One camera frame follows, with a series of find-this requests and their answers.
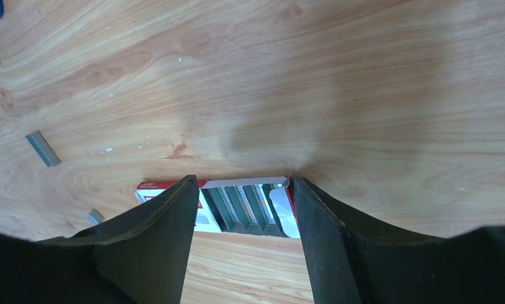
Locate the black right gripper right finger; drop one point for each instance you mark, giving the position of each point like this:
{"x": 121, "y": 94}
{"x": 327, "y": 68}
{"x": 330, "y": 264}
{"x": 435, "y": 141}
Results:
{"x": 353, "y": 257}

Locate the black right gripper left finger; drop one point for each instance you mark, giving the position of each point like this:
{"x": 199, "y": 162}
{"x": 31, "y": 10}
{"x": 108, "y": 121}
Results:
{"x": 139, "y": 256}

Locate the red white staple box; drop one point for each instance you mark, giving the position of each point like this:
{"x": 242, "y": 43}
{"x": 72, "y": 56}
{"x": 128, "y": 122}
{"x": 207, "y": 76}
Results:
{"x": 261, "y": 206}

